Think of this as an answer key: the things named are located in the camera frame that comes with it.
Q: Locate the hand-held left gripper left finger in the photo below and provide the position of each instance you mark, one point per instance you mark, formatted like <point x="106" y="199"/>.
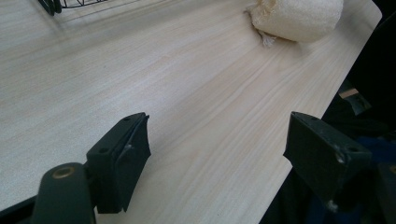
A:
<point x="120" y="161"/>

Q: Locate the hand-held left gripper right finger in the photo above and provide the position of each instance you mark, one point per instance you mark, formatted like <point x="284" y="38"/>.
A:
<point x="323" y="158"/>

